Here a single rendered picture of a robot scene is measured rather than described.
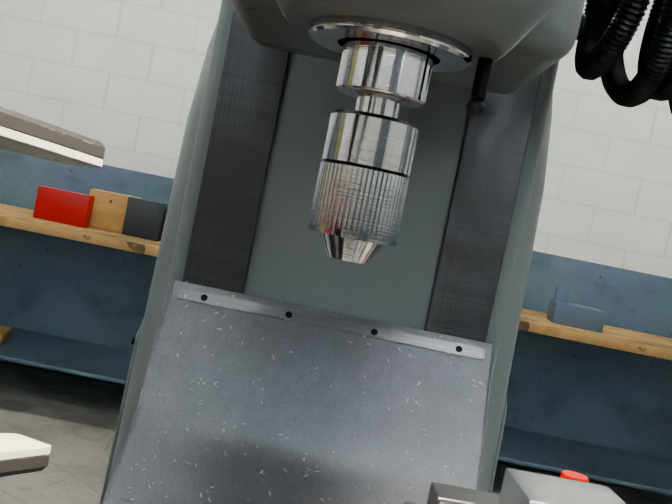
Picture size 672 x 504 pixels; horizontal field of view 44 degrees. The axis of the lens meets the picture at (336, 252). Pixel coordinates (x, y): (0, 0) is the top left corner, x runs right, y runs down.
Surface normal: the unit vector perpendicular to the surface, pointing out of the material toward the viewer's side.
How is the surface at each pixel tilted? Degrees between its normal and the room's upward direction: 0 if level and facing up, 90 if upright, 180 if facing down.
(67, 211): 90
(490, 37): 164
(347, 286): 90
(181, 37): 90
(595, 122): 90
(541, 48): 135
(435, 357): 65
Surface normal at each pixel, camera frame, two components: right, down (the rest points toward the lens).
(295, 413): 0.07, -0.40
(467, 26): -0.04, 0.99
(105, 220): 0.13, 0.08
